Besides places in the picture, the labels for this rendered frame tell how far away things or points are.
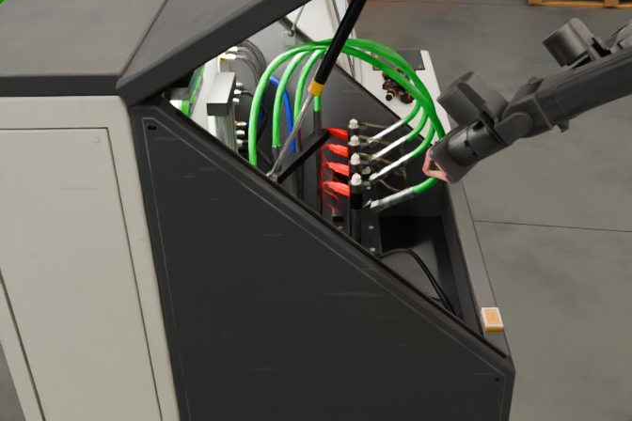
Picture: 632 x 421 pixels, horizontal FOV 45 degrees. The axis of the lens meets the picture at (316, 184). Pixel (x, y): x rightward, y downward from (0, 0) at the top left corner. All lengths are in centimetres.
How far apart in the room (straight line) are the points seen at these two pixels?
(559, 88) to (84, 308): 80
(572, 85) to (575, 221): 244
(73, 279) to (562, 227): 255
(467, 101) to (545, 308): 191
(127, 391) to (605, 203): 270
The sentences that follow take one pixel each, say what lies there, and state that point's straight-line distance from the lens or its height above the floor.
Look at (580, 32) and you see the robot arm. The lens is 142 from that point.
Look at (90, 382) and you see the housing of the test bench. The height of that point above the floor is 93.
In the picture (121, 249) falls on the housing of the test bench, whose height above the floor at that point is 121.
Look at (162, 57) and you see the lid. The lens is 101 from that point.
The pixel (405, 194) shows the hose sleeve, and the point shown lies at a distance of 136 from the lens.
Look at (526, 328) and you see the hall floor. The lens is 290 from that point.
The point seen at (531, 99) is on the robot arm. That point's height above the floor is 143.
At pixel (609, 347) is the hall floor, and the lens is 291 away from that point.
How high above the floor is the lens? 189
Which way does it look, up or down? 31 degrees down
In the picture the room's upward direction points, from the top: 2 degrees counter-clockwise
